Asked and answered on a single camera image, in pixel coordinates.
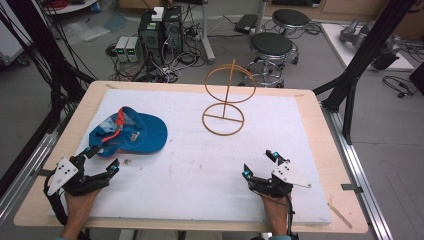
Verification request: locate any white platform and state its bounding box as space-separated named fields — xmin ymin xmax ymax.
xmin=320 ymin=22 xmax=416 ymax=73

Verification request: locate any grey bench power supply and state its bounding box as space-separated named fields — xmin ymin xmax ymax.
xmin=114 ymin=35 xmax=131 ymax=63
xmin=125 ymin=36 xmax=143 ymax=64

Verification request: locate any black floor cable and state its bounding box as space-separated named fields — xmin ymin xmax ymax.
xmin=381 ymin=75 xmax=415 ymax=99

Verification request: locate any person's right hand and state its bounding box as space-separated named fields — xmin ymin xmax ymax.
xmin=259 ymin=193 xmax=292 ymax=233

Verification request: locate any grey robot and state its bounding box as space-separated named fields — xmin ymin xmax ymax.
xmin=339 ymin=17 xmax=402 ymax=71

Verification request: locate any thin wooden stick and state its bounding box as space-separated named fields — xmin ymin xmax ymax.
xmin=326 ymin=201 xmax=354 ymax=230

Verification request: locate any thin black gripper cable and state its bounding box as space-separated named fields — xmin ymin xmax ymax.
xmin=285 ymin=195 xmax=297 ymax=240

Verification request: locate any person's left hand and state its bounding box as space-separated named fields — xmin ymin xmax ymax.
xmin=62 ymin=187 xmax=103 ymax=232

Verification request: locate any flat black box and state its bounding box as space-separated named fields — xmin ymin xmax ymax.
xmin=234 ymin=13 xmax=258 ymax=35

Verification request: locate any black round stool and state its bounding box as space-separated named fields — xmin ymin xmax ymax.
xmin=271 ymin=8 xmax=312 ymax=38
xmin=245 ymin=31 xmax=300 ymax=89

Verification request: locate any grey metal table leg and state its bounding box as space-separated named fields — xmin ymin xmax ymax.
xmin=199 ymin=0 xmax=217 ymax=65

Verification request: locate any white foam mat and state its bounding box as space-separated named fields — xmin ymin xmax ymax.
xmin=48 ymin=87 xmax=333 ymax=225

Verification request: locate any aluminium rail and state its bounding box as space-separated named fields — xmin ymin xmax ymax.
xmin=319 ymin=102 xmax=395 ymax=240
xmin=0 ymin=129 xmax=58 ymax=219

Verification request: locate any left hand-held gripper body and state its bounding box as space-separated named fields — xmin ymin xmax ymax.
xmin=45 ymin=155 xmax=112 ymax=198

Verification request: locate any tangle of floor cables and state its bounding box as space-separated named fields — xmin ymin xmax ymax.
xmin=105 ymin=42 xmax=208 ymax=84

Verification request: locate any black tape strip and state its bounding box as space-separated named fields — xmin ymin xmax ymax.
xmin=340 ymin=182 xmax=364 ymax=195

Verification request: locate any wooden ring hat stand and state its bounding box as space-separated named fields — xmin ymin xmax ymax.
xmin=201 ymin=58 xmax=258 ymax=137

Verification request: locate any grey metal post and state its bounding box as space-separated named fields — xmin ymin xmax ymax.
xmin=254 ymin=0 xmax=269 ymax=34

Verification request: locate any black frame strut with cables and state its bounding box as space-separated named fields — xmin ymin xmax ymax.
xmin=5 ymin=0 xmax=96 ymax=134

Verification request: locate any blue cap with orange strap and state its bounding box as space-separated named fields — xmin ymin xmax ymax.
xmin=88 ymin=105 xmax=169 ymax=159

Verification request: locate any white box on tower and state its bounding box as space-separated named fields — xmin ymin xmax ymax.
xmin=151 ymin=6 xmax=166 ymax=22

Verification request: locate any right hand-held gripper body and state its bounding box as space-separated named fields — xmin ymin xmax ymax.
xmin=249 ymin=159 xmax=313 ymax=200

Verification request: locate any black computer tower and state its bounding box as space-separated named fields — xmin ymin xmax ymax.
xmin=162 ymin=6 xmax=185 ymax=56
xmin=137 ymin=11 xmax=165 ymax=65

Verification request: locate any black sleeved gripper cable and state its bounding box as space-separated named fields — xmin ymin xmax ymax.
xmin=43 ymin=175 xmax=70 ymax=228

